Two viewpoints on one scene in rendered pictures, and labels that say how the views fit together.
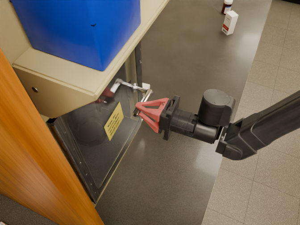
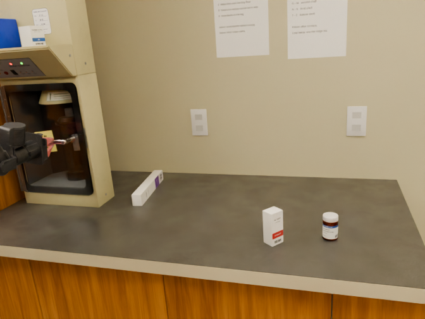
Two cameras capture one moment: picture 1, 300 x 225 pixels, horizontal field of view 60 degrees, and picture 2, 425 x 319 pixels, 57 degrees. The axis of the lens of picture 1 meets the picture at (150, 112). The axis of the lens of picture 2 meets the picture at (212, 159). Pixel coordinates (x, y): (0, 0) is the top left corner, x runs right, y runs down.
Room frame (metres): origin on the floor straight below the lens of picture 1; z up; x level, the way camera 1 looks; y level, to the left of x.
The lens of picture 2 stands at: (0.78, -1.33, 1.49)
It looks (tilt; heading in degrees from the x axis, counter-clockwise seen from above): 17 degrees down; 83
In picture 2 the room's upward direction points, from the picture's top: 4 degrees counter-clockwise
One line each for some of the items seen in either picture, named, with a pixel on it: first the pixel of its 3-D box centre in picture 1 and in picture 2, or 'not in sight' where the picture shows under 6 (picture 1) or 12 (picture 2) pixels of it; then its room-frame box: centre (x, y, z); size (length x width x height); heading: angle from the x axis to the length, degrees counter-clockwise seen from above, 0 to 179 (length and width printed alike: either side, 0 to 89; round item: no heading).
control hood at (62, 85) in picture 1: (122, 33); (21, 63); (0.34, 0.04, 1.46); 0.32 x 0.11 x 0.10; 156
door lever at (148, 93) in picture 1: (137, 99); (59, 140); (0.42, 0.03, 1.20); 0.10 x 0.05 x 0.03; 155
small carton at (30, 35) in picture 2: not in sight; (32, 36); (0.40, 0.02, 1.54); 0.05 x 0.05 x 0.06; 56
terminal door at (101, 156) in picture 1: (114, 119); (47, 140); (0.36, 0.09, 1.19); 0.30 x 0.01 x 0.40; 155
